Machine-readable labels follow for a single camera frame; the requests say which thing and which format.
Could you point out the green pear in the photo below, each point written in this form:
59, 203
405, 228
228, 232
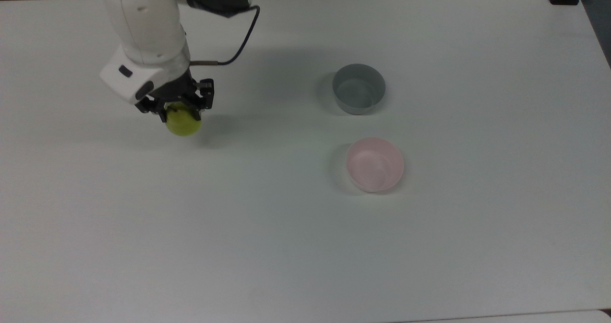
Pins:
184, 123

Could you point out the pink plastic bowl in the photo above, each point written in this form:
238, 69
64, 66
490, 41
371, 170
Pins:
375, 164

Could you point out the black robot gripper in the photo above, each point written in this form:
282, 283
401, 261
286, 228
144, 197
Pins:
174, 93

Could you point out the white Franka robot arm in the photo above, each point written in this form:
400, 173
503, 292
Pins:
143, 27

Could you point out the grey plastic bowl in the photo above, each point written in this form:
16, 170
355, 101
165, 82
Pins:
359, 90

